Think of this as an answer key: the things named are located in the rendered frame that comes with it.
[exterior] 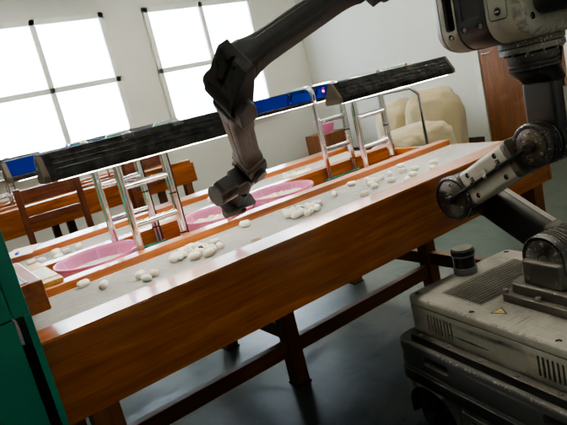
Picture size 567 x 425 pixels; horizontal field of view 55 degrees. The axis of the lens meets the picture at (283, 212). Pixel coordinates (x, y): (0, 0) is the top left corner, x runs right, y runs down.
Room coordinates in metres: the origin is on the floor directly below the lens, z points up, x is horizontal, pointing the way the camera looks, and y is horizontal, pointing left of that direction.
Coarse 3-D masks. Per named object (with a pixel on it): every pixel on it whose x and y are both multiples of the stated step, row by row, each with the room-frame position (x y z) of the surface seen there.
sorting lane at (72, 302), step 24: (456, 144) 2.31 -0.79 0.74; (480, 144) 2.18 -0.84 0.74; (408, 168) 2.04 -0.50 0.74; (264, 216) 1.80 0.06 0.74; (312, 216) 1.63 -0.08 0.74; (240, 240) 1.54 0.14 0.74; (144, 264) 1.53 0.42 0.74; (168, 264) 1.47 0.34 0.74; (192, 264) 1.41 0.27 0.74; (96, 288) 1.40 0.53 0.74; (120, 288) 1.34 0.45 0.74; (48, 312) 1.29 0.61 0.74; (72, 312) 1.24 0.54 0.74
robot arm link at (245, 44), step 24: (312, 0) 1.05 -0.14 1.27; (336, 0) 1.06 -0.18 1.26; (360, 0) 1.11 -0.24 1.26; (384, 0) 1.13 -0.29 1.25; (288, 24) 1.02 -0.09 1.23; (312, 24) 1.05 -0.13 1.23; (216, 48) 0.99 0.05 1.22; (240, 48) 0.99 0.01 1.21; (264, 48) 0.99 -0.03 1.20; (288, 48) 1.04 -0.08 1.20; (216, 72) 1.01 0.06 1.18; (240, 72) 0.97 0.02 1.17; (216, 96) 1.03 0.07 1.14; (240, 96) 1.00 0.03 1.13
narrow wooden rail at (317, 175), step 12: (360, 156) 2.49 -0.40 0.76; (372, 156) 2.53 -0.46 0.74; (384, 156) 2.57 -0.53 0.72; (324, 168) 2.37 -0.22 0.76; (336, 168) 2.41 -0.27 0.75; (348, 168) 2.45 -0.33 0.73; (288, 180) 2.26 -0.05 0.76; (312, 180) 2.33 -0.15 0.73; (144, 228) 1.96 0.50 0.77; (168, 228) 1.96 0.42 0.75; (108, 240) 1.89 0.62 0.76; (120, 240) 1.86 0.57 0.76; (144, 240) 1.91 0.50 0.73; (48, 264) 1.73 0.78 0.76
